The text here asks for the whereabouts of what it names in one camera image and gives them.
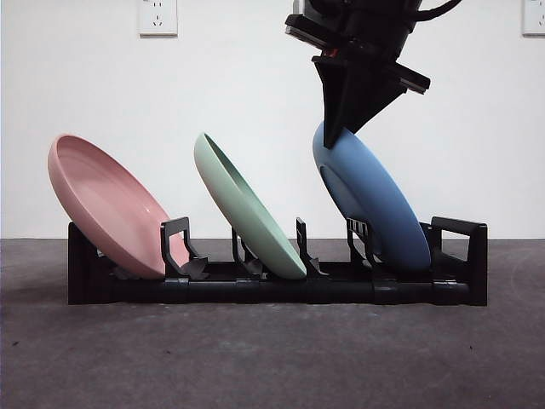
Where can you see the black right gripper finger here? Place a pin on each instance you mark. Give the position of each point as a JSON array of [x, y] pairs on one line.
[[368, 98], [334, 98]]

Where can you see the blue plate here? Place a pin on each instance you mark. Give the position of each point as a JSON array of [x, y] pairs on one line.
[[374, 204]]

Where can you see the green plate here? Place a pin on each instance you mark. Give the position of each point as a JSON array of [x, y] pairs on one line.
[[247, 217]]

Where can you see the pink plate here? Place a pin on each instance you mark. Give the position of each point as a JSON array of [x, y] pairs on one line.
[[115, 213]]

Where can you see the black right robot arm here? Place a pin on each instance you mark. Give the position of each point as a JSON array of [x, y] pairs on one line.
[[374, 21]]

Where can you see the black plate rack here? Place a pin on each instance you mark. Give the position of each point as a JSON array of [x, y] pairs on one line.
[[298, 292]]

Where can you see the white wall socket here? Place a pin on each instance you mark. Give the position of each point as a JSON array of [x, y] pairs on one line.
[[157, 17], [534, 17]]

